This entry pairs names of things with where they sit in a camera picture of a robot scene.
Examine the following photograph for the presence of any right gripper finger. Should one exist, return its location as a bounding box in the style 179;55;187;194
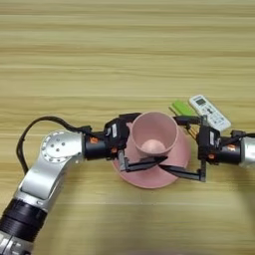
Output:
161;164;202;182
172;115;204;128

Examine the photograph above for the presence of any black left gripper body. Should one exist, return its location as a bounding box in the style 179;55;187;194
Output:
117;114;131;173

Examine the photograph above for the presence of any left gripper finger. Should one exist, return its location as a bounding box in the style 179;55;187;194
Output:
127;155;169;173
127;112;142;123

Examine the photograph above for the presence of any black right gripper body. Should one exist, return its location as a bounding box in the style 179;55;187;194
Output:
196;115;209;183

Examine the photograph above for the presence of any green rectangular block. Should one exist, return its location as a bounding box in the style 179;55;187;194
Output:
170;100;198;118

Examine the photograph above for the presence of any pink round plate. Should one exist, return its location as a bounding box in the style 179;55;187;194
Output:
112;121;192;189

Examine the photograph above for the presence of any white remote control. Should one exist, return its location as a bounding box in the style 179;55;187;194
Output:
188;94;232;132

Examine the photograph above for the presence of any pink plastic cup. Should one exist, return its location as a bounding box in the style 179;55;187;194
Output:
131;112;179;159

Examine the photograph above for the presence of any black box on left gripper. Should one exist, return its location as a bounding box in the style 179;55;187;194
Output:
104;118;131;151

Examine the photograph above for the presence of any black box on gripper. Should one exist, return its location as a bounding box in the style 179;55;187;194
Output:
104;118;131;151
196;126;222;164

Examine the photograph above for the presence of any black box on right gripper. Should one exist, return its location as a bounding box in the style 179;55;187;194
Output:
196;126;222;164

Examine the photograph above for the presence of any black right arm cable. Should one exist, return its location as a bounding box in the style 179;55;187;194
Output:
230;129;255;139

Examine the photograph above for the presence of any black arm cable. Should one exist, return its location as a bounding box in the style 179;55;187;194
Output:
16;116;94;174
230;129;255;139

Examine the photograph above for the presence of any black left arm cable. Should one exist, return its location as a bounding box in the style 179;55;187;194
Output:
16;116;94;174

